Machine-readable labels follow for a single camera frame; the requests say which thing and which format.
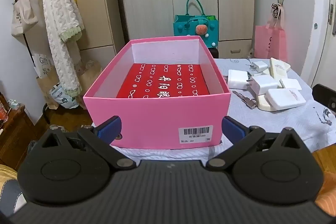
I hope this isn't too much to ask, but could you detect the off-white remote control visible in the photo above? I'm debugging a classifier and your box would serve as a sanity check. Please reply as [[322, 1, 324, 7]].
[[269, 57, 291, 80]]

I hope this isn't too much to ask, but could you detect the white charger with prongs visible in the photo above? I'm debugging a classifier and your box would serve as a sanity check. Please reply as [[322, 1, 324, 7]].
[[249, 60, 269, 74]]

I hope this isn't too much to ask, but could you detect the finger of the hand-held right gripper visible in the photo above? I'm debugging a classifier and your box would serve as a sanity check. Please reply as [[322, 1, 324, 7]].
[[312, 84, 336, 115]]

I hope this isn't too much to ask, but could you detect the white gift paper bag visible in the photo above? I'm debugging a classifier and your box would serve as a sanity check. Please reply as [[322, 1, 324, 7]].
[[31, 53, 56, 78]]

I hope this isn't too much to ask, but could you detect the large white power adapter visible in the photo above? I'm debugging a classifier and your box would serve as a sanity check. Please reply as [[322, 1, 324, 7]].
[[248, 75, 279, 96]]

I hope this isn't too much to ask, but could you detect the small white square charger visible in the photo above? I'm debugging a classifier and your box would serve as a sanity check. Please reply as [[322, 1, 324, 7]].
[[279, 79, 302, 91]]

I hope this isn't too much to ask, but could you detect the white charger block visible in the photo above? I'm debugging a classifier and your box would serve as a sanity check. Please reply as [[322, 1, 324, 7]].
[[227, 69, 250, 89]]

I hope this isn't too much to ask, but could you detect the patterned plastic bag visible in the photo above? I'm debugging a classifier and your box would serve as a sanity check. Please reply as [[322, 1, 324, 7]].
[[49, 84, 80, 109]]

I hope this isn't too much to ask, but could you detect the brown paper bag green label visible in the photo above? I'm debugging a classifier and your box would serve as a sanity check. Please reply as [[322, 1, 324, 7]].
[[76, 59, 103, 109]]

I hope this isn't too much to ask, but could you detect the teal felt handbag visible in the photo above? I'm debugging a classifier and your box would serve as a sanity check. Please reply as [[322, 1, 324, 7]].
[[173, 0, 219, 49]]

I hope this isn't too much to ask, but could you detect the silver key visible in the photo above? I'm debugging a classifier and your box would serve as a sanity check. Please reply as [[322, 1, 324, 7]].
[[232, 90, 257, 109]]

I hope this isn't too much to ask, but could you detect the white door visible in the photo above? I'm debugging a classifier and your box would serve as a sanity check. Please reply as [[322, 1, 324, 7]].
[[302, 0, 336, 88]]

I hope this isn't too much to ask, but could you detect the pink paper gift bag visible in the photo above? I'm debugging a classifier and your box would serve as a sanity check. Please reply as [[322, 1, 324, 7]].
[[254, 4, 288, 62]]

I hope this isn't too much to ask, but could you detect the red patterned flat box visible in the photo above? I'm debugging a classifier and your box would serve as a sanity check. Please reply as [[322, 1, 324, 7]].
[[116, 63, 210, 99]]

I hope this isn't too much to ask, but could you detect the orange strawberry plush charm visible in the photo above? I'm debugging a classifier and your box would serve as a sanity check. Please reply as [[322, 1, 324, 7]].
[[195, 24, 210, 36]]

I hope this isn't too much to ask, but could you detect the beige canvas tote bag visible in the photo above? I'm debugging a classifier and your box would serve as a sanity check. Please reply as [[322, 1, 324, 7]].
[[11, 0, 39, 37]]

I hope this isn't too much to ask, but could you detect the white remote with red label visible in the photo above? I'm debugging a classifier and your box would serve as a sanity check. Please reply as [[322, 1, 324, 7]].
[[266, 88, 307, 110]]

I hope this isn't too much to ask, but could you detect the white fluffy robe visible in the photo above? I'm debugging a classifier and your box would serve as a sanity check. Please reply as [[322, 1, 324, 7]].
[[42, 0, 85, 97]]

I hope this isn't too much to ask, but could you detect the pink cardboard box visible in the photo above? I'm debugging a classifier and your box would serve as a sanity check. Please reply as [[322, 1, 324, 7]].
[[83, 35, 231, 149]]

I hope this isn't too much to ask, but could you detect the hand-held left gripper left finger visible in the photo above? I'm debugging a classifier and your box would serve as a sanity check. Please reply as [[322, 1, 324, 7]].
[[34, 116, 137, 172]]

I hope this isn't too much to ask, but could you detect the beige wooden cabinet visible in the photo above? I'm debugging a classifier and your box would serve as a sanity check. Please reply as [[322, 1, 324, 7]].
[[60, 0, 124, 57]]

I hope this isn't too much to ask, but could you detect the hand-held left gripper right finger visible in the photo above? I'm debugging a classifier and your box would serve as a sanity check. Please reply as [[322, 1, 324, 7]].
[[205, 116, 306, 172]]

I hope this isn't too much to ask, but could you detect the white patterned bedsheet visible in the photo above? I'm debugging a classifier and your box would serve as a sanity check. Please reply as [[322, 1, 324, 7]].
[[112, 57, 336, 161]]

